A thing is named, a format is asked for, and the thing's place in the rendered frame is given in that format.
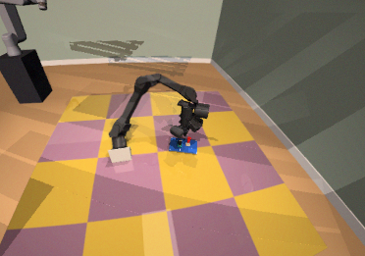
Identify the blue circuit board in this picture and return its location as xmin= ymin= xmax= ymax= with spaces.
xmin=169 ymin=137 xmax=197 ymax=155

